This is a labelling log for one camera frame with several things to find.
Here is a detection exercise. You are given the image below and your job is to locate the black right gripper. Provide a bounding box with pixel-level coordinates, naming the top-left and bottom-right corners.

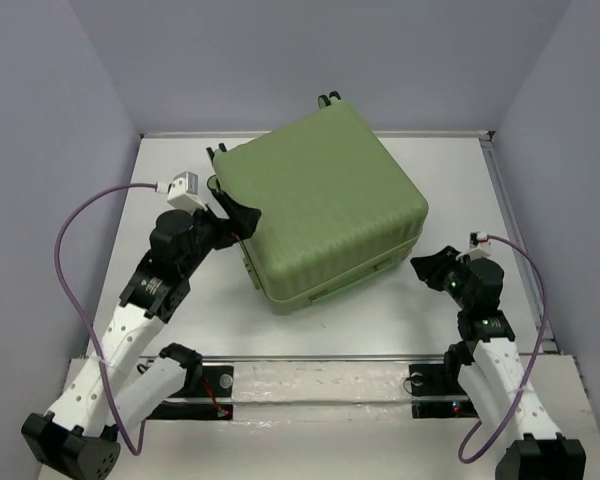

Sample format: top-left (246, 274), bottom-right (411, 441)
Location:
top-left (407, 245), bottom-right (473, 310)

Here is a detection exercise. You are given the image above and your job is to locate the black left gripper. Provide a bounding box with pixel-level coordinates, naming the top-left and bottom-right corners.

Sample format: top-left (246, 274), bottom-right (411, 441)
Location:
top-left (181, 192), bottom-right (261, 277)

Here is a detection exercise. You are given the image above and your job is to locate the light green hard suitcase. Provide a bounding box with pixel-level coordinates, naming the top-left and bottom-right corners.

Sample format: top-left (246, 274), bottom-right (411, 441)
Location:
top-left (207, 91), bottom-right (429, 314)

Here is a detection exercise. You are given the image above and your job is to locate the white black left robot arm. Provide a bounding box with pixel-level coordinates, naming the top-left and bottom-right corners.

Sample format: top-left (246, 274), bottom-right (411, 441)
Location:
top-left (21, 192), bottom-right (262, 479)

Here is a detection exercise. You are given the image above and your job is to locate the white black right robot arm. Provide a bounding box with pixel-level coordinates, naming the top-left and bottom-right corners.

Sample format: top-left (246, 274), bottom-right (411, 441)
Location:
top-left (410, 240), bottom-right (586, 479)

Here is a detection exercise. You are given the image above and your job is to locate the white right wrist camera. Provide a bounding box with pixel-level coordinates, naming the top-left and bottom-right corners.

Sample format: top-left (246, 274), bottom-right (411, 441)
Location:
top-left (456, 231), bottom-right (491, 262)

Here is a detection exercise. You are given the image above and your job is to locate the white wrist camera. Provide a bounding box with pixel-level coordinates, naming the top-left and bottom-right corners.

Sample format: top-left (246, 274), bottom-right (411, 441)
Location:
top-left (155, 171), bottom-right (206, 213)
top-left (456, 231), bottom-right (491, 262)

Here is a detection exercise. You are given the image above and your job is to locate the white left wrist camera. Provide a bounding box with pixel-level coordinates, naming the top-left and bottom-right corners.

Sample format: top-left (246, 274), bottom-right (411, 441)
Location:
top-left (155, 171), bottom-right (206, 213)

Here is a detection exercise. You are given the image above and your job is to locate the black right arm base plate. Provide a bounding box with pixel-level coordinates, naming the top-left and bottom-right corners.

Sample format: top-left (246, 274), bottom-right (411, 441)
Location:
top-left (403, 363), bottom-right (478, 420)

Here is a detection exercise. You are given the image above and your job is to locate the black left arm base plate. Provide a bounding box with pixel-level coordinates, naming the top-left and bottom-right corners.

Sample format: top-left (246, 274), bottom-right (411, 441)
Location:
top-left (148, 364), bottom-right (234, 421)

